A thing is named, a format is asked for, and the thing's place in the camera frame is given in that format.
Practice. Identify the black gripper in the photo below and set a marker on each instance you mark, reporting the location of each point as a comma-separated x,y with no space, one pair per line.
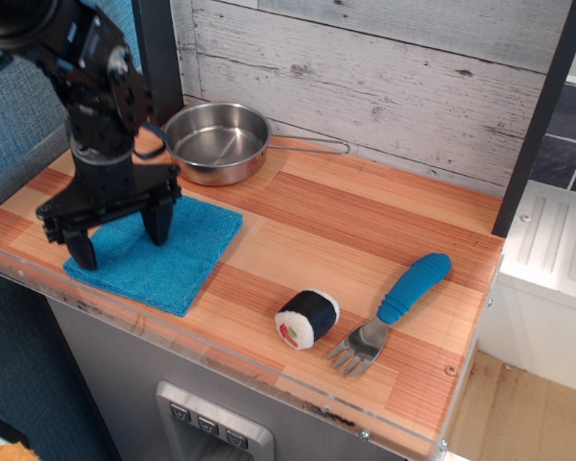
102,192

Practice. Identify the blue towel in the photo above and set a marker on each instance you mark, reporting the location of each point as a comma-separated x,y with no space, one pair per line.
167,277

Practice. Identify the small steel pot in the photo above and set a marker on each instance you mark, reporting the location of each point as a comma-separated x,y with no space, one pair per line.
219,144

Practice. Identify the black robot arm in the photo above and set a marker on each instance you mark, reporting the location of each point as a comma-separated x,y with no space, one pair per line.
89,63

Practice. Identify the clear acrylic edge guard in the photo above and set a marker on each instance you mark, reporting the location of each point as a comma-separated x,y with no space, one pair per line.
123,352

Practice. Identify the plush sushi roll toy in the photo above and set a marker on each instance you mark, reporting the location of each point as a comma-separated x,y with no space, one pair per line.
306,318

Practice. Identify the silver dispenser panel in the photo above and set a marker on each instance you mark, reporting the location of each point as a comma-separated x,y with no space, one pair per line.
198,429

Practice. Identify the orange object at corner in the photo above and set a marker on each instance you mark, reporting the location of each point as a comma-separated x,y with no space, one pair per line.
17,452

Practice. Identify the white toy sink unit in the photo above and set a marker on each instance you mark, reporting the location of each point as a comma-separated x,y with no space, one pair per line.
530,321

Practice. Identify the dark left post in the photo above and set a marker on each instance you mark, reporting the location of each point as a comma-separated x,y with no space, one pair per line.
158,53

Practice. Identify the dark post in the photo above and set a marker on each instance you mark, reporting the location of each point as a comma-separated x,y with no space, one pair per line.
551,92
158,53

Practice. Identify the blue handled metal fork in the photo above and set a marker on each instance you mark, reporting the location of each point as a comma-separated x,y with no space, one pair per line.
358,350

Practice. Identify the dark right post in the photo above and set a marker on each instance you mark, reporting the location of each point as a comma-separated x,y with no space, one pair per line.
551,92

